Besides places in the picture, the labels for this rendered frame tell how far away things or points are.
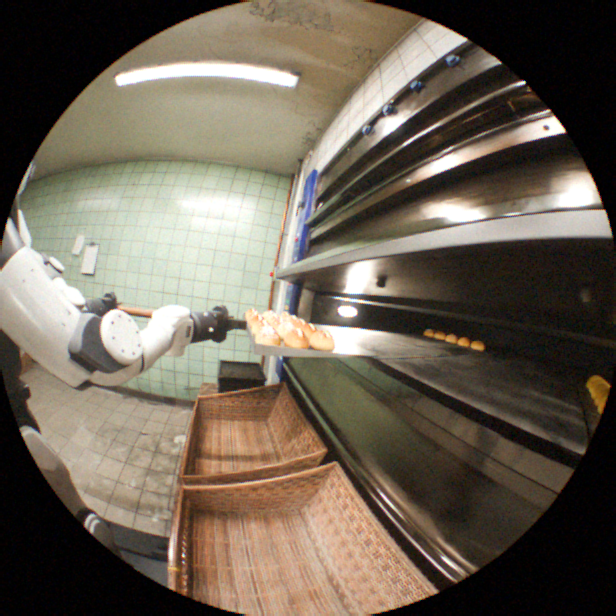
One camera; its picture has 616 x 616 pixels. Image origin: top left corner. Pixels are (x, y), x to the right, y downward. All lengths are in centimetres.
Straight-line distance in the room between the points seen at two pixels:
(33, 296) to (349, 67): 144
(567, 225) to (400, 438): 46
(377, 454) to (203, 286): 183
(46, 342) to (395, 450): 59
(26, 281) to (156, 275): 190
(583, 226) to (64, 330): 46
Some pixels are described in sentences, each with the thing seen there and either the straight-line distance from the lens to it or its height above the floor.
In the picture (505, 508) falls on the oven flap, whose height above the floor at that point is 106.
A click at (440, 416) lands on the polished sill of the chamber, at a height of 116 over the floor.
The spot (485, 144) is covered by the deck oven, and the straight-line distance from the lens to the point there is 48.
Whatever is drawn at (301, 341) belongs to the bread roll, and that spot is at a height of 121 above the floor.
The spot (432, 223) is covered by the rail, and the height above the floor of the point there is 143.
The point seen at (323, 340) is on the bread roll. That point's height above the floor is 122.
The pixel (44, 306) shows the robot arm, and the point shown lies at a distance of 28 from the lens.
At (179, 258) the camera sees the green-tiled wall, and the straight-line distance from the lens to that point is 205.
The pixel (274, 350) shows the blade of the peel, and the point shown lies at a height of 119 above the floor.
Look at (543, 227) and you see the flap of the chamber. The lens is 20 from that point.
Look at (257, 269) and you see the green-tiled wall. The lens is 196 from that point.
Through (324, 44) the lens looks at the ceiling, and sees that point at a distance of 136.
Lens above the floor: 132
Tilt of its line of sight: 3 degrees down
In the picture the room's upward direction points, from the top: 9 degrees clockwise
